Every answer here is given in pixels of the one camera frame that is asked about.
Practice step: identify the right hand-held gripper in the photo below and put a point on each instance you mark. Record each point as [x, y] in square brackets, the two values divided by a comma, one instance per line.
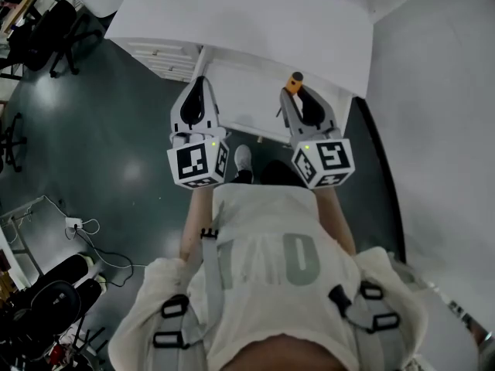
[332, 158]

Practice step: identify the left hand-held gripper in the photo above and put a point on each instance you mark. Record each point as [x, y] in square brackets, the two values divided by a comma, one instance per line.
[193, 162]

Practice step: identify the person's left forearm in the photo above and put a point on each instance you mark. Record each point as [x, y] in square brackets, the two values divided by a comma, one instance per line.
[195, 218]

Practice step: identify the person's right forearm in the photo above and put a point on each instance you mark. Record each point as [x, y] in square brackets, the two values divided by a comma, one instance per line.
[334, 218]

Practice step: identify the white drawer cabinet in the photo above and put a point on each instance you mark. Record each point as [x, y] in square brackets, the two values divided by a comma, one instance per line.
[166, 58]

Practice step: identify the person's black trouser leg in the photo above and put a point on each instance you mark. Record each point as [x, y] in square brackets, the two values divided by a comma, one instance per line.
[280, 174]

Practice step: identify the person's grey shoe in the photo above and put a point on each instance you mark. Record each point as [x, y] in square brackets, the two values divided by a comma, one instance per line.
[243, 158]

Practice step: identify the white desk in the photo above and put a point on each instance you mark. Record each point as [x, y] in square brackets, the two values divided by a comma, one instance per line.
[239, 18]

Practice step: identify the white power strip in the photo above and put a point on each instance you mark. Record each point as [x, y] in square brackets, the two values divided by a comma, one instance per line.
[74, 222]

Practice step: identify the black office chair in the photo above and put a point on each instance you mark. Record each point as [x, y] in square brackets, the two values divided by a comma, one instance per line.
[50, 33]

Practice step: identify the person's white shirt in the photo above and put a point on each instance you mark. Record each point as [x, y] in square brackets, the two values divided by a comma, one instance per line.
[270, 284]

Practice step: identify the black chair base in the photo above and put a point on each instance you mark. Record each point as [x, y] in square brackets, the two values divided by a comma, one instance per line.
[13, 145]

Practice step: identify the black padded chair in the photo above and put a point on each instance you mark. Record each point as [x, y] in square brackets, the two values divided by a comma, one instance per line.
[50, 303]

